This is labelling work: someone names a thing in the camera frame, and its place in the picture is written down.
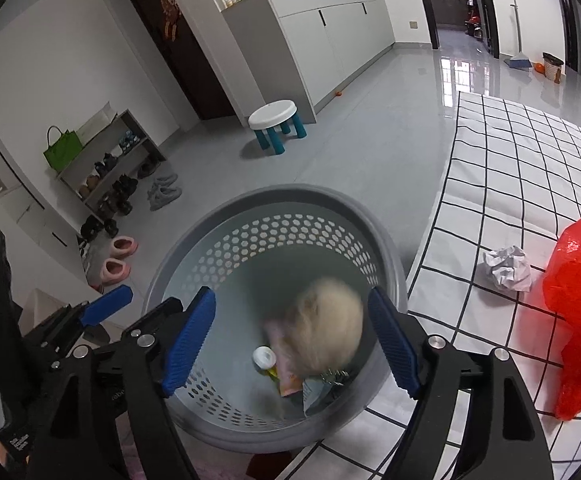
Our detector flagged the grey white sideboard cabinet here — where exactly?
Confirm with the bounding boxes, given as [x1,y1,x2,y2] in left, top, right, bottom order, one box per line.
[222,0,394,124]

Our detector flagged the white round plastic lid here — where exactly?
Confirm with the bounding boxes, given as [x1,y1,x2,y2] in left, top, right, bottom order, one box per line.
[252,346,276,372]

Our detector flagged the pink snack wrapper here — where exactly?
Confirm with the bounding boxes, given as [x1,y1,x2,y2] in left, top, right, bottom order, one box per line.
[264,320,302,398]

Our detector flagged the wooden shoe rack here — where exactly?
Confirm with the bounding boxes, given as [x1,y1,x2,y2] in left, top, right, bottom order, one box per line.
[57,110,166,216]

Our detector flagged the white blue snack packet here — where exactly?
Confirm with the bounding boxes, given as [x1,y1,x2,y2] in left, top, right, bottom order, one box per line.
[302,377,331,416]

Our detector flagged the white black grid cloth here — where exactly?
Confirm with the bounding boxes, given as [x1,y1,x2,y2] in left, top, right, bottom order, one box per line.
[285,93,581,479]

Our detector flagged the dark brown entrance door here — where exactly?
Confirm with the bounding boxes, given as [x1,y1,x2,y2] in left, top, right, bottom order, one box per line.
[130,0,235,120]

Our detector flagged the blue dustpan with broom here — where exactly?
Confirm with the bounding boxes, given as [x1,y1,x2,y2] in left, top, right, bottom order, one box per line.
[504,0,532,70]

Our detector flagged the pink slipper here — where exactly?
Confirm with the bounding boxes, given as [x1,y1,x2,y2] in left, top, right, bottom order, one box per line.
[100,258,131,286]
[109,235,138,260]

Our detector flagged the grey perforated laundry basket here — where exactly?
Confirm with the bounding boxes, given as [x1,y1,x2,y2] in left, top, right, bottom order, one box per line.
[144,185,406,453]

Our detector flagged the crumpled white paper ball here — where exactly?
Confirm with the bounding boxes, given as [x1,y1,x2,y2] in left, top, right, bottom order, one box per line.
[482,245,532,292]

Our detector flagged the beige plush sloth head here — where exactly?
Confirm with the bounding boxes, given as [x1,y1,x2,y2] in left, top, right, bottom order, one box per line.
[285,278,364,378]

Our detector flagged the brown trash bin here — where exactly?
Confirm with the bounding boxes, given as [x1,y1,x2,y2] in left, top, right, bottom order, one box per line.
[543,52,563,84]

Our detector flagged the green handbag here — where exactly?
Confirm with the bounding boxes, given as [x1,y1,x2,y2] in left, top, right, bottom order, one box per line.
[43,125,83,174]

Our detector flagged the pink slipper far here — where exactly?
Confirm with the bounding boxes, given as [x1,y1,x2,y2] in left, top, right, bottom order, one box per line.
[109,235,138,260]

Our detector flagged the white stool teal legs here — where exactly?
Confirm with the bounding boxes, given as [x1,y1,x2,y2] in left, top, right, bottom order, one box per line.
[248,100,307,155]

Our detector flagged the pink slipper near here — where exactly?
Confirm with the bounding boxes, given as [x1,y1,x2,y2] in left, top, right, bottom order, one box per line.
[100,258,131,286]

